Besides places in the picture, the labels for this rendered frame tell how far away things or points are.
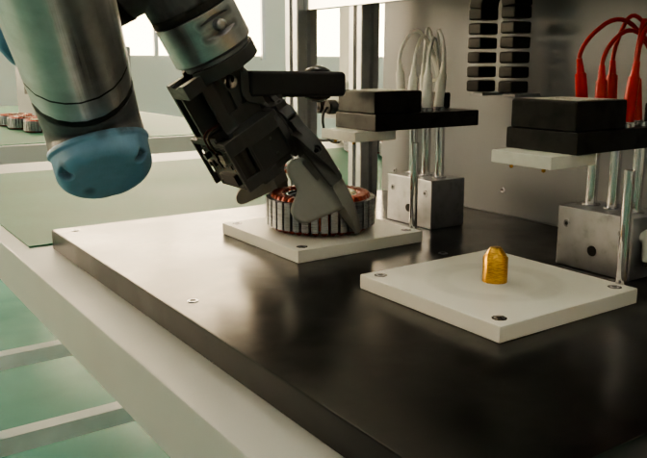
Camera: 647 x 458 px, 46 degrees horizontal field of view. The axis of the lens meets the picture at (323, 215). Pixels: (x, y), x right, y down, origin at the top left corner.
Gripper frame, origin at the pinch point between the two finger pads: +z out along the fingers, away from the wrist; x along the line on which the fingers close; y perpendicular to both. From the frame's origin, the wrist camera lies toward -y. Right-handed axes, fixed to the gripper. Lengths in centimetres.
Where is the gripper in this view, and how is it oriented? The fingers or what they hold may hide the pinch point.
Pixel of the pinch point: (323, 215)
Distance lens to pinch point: 78.5
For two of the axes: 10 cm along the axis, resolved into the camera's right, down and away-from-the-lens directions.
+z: 4.1, 7.9, 4.5
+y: -7.1, 5.9, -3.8
